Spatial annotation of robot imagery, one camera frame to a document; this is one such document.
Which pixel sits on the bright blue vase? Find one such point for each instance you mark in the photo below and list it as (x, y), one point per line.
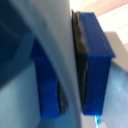
(61, 46)

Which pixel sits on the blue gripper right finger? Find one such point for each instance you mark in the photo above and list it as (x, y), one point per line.
(95, 63)

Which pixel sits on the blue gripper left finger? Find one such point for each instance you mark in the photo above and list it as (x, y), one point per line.
(45, 83)

